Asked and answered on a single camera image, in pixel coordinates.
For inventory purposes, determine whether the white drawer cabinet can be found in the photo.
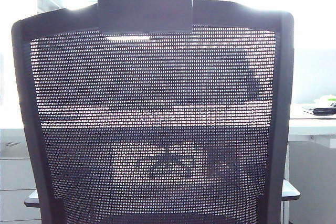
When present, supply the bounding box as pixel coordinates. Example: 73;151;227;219
0;155;40;224

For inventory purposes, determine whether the black chair star base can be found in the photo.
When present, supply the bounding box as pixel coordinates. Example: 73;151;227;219
148;152;202;183

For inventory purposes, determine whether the black mesh office chair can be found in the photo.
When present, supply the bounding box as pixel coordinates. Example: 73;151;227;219
10;0;301;224

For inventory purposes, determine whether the white desk mat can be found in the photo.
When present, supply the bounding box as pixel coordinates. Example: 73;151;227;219
289;110;336;120

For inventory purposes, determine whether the black flat pouch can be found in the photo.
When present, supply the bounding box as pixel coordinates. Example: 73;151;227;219
301;105;336;116

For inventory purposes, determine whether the green and white object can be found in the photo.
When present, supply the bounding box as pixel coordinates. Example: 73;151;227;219
313;94;336;106

